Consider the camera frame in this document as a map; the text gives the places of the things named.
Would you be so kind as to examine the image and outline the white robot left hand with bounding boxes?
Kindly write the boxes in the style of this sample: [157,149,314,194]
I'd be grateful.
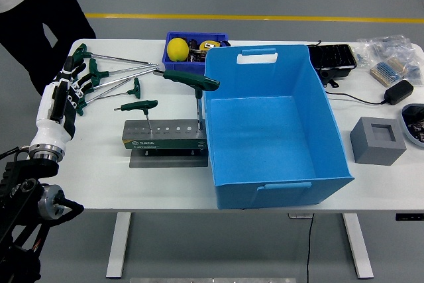
[31,56,93,147]

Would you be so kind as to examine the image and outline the small green T-handle hex wrench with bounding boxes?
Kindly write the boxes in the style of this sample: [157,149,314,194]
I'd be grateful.
[98,77,142,100]
[113,99,159,133]

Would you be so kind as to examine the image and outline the green silver wrench holder stand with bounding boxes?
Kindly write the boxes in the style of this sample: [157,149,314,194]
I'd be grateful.
[121,119,209,168]

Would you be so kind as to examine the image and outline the large green T-handle hex wrench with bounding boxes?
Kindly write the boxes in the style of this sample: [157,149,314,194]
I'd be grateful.
[154,70,221,131]

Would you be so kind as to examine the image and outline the large light blue plastic box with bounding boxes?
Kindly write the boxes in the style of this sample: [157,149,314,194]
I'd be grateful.
[202,44,356,211]

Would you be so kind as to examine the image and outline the person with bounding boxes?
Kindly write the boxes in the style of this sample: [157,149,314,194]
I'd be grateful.
[0,0,97,97]

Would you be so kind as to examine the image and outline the yellow lemon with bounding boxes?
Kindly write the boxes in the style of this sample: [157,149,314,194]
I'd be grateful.
[166,37,190,62]

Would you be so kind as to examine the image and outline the small dark blue bin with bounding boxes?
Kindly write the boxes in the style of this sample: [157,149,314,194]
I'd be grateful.
[161,31,229,76]

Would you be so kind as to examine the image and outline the yellow black tape measure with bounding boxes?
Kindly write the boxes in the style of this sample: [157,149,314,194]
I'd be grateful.
[199,40,222,52]

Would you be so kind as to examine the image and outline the white table leg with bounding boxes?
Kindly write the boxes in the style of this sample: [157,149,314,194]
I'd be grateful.
[342,211,374,280]
[105,211,133,280]

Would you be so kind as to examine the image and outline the black plastic tray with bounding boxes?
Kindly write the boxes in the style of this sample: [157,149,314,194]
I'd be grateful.
[307,43,358,80]

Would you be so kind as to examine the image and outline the clear plastic parts bags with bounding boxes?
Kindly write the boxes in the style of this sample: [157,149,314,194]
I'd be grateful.
[356,34,424,82]

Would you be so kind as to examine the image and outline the tan resistor strip bundle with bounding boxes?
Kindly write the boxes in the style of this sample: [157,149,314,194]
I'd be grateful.
[370,56,411,87]

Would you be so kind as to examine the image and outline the grey hollow cube block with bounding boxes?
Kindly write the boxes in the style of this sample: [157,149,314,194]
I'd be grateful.
[349,116,407,166]

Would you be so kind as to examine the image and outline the black power adapter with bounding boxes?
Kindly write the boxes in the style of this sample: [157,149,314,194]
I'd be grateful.
[383,80,415,105]

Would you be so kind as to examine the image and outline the blue-rimmed parts bowl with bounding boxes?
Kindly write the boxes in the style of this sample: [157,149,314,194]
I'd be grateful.
[399,103,424,150]

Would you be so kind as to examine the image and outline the black table control panel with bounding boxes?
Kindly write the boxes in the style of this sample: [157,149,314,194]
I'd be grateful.
[395,212,424,221]

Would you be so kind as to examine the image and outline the black hanging cable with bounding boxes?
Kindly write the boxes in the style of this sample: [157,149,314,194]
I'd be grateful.
[305,213,315,283]

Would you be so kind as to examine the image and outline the black adapter cable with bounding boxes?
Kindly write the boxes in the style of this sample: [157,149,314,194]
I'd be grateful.
[324,89,388,105]

